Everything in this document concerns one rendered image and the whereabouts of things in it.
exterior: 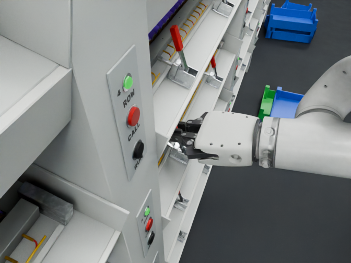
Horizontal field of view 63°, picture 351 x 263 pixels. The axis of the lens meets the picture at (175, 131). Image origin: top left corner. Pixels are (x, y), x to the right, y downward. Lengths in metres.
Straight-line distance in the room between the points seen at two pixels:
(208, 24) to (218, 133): 0.24
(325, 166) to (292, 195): 0.78
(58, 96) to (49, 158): 0.10
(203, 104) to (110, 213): 0.49
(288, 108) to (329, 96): 0.94
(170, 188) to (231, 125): 0.17
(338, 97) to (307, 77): 1.35
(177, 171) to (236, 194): 0.63
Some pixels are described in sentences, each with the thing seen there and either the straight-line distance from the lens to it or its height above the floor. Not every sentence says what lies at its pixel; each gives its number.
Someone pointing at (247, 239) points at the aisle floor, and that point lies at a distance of 1.11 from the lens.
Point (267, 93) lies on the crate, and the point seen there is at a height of 0.04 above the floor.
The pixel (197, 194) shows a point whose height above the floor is 0.13.
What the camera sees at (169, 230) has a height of 0.33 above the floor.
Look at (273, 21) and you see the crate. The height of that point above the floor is 0.12.
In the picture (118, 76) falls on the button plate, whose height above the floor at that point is 0.87.
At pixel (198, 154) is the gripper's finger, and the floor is 0.61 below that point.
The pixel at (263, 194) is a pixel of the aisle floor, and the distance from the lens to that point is 1.21.
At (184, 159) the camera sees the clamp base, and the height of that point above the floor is 0.53.
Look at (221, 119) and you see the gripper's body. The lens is 0.52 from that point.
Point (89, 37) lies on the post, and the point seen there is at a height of 0.91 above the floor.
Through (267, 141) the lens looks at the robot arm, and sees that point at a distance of 0.47.
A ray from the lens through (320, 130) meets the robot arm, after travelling 0.47.
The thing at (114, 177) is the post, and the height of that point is 0.79.
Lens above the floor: 0.99
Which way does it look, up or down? 46 degrees down
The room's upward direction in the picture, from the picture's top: straight up
